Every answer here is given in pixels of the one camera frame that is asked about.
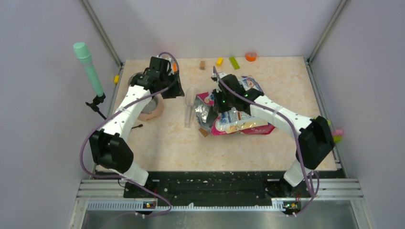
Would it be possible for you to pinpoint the pet food bag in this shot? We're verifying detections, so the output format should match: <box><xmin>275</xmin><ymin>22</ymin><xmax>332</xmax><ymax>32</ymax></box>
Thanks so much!
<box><xmin>194</xmin><ymin>92</ymin><xmax>275</xmax><ymax>136</ymax></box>

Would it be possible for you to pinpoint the pink double bowl stand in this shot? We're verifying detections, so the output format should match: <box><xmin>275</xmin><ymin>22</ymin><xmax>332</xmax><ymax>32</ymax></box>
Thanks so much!
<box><xmin>128</xmin><ymin>94</ymin><xmax>164</xmax><ymax>122</ymax></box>

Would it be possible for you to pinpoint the clear plastic scoop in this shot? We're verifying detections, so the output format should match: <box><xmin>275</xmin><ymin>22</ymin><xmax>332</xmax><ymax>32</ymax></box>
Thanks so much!
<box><xmin>184</xmin><ymin>86</ymin><xmax>197</xmax><ymax>128</ymax></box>

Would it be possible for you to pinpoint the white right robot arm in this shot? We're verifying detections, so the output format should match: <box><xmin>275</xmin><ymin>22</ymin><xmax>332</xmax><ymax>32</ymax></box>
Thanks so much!
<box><xmin>211</xmin><ymin>72</ymin><xmax>335</xmax><ymax>197</ymax></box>

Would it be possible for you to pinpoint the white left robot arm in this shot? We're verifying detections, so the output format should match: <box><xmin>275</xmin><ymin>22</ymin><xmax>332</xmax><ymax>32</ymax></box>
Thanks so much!
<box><xmin>89</xmin><ymin>52</ymin><xmax>185</xmax><ymax>197</ymax></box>

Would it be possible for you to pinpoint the steel pet bowl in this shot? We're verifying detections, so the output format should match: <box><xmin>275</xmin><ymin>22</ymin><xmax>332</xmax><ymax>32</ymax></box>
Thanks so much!
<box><xmin>141</xmin><ymin>96</ymin><xmax>159</xmax><ymax>114</ymax></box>
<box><xmin>128</xmin><ymin>72</ymin><xmax>144</xmax><ymax>86</ymax></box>

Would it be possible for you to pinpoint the small brown wooden block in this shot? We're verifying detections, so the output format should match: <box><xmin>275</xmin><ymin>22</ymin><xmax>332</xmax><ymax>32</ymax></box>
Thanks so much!
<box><xmin>198</xmin><ymin>128</ymin><xmax>210</xmax><ymax>137</ymax></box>

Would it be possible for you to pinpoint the lime green block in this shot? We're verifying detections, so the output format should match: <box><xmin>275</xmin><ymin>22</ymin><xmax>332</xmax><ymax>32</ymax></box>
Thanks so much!
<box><xmin>229</xmin><ymin>56</ymin><xmax>240</xmax><ymax>70</ymax></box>

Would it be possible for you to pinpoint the yellow block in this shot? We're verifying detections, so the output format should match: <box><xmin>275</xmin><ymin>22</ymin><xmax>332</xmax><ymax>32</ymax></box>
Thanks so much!
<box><xmin>215</xmin><ymin>57</ymin><xmax>223</xmax><ymax>67</ymax></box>

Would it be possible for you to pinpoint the orange tape roll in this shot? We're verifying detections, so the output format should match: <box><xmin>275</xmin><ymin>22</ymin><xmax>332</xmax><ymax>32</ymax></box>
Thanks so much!
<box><xmin>245</xmin><ymin>52</ymin><xmax>257</xmax><ymax>62</ymax></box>

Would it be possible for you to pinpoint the mint green microphone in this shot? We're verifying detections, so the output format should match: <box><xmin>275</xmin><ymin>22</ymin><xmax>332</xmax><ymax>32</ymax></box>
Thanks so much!
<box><xmin>73</xmin><ymin>42</ymin><xmax>104</xmax><ymax>97</ymax></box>

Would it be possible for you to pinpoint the pink and yellow toy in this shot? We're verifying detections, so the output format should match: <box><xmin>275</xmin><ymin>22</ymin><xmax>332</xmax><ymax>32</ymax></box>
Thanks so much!
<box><xmin>332</xmin><ymin>129</ymin><xmax>344</xmax><ymax>143</ymax></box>

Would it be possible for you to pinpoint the small yellow clip on rail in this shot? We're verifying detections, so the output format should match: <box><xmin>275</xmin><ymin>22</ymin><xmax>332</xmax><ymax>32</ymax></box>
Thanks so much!
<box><xmin>114</xmin><ymin>75</ymin><xmax>120</xmax><ymax>84</ymax></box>

